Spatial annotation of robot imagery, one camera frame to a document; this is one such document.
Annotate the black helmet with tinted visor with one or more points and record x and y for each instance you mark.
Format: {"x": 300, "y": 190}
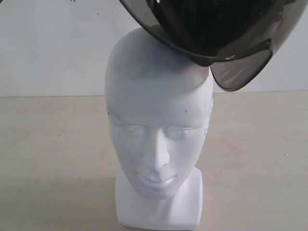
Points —
{"x": 236, "y": 39}

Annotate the white mannequin head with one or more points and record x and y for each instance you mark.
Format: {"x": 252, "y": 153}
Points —
{"x": 159, "y": 105}

